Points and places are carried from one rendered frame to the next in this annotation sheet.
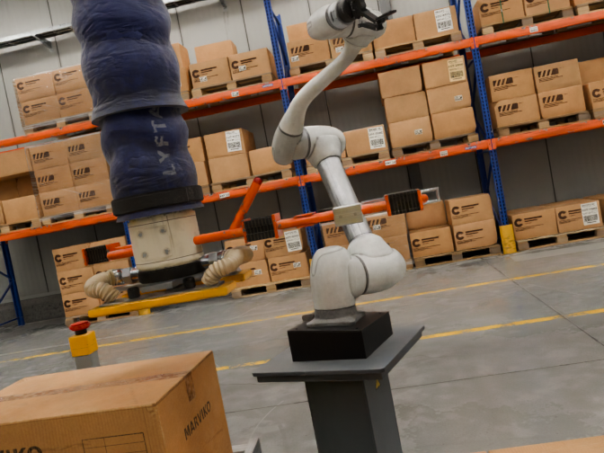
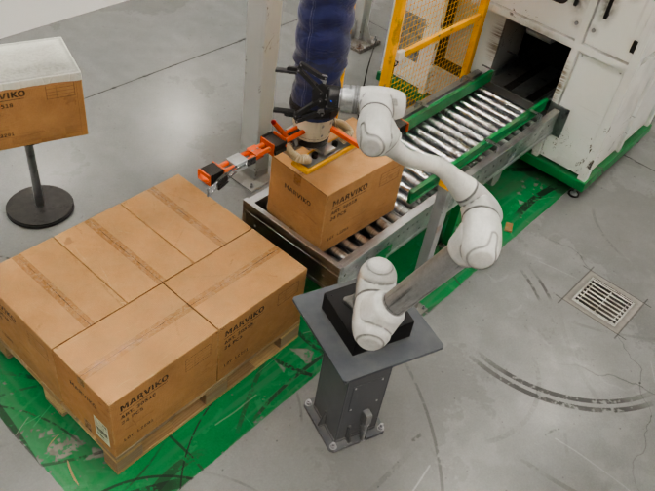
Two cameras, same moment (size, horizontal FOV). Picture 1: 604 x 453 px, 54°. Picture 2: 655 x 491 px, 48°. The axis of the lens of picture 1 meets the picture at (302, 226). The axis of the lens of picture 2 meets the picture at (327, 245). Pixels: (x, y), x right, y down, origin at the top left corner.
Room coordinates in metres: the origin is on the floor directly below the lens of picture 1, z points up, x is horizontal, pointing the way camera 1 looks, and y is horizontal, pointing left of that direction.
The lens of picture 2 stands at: (2.99, -2.06, 3.14)
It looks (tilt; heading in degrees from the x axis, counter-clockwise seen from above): 43 degrees down; 118
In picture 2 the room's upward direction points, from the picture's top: 10 degrees clockwise
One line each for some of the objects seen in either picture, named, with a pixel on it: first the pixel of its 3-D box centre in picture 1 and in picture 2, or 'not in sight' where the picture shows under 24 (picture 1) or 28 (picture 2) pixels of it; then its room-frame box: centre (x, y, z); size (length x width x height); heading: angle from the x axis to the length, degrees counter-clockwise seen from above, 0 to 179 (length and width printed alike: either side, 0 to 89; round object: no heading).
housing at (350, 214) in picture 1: (348, 214); (236, 163); (1.44, -0.12, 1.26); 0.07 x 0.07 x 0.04; 83
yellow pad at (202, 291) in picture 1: (162, 292); not in sight; (1.41, 0.36, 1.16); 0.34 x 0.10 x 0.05; 83
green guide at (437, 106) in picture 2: not in sight; (422, 110); (1.39, 1.86, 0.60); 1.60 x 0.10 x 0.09; 83
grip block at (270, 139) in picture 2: (262, 227); (273, 143); (1.47, 0.10, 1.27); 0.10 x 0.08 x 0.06; 173
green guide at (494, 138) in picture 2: not in sight; (489, 147); (1.93, 1.79, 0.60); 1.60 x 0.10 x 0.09; 83
